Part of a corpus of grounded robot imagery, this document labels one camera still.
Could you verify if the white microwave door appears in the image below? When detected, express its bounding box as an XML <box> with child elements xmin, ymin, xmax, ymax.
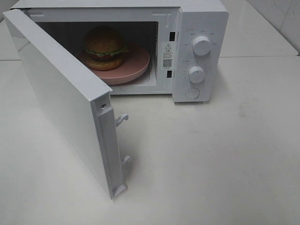
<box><xmin>4</xmin><ymin>9</ymin><xmax>129</xmax><ymax>198</ymax></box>

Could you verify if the upper white power knob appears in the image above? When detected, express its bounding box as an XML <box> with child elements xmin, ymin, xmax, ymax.
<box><xmin>192</xmin><ymin>34</ymin><xmax>211</xmax><ymax>56</ymax></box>

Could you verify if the round white door button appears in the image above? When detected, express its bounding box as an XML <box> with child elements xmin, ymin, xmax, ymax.
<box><xmin>185</xmin><ymin>88</ymin><xmax>200</xmax><ymax>99</ymax></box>

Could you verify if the lower white timer knob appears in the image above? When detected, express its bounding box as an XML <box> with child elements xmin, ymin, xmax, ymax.
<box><xmin>188</xmin><ymin>66</ymin><xmax>205</xmax><ymax>83</ymax></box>

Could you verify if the burger with lettuce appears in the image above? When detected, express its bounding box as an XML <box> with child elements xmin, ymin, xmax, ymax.
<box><xmin>83</xmin><ymin>26</ymin><xmax>129</xmax><ymax>71</ymax></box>

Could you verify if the white warning label sticker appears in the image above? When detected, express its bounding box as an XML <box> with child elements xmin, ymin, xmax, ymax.
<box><xmin>161</xmin><ymin>42</ymin><xmax>175</xmax><ymax>70</ymax></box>

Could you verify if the pink round plate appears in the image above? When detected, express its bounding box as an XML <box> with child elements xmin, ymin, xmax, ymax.
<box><xmin>90</xmin><ymin>44</ymin><xmax>150</xmax><ymax>85</ymax></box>

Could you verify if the white microwave oven body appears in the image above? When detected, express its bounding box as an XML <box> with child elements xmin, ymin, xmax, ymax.
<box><xmin>9</xmin><ymin>0</ymin><xmax>229</xmax><ymax>102</ymax></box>

